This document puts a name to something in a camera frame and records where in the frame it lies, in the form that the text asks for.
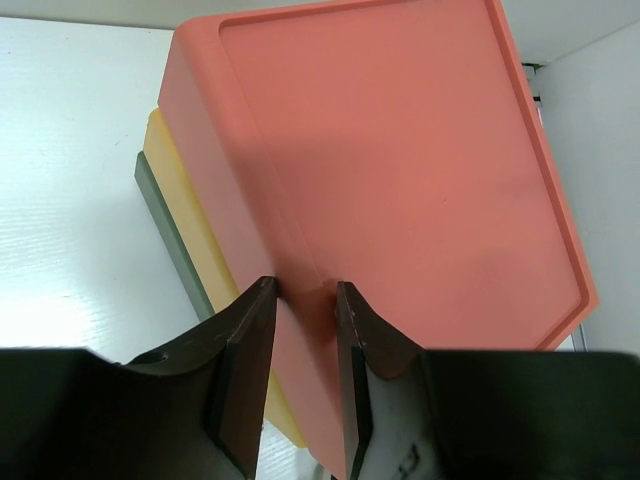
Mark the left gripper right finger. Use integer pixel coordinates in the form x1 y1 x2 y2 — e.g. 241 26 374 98
336 282 639 479

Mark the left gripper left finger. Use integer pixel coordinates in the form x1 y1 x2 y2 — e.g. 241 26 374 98
1 277 278 479

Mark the three-drawer organizer box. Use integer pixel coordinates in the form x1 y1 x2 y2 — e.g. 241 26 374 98
143 1 598 479

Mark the aluminium side rail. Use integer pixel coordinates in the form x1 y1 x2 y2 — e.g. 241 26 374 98
521 62 542 119

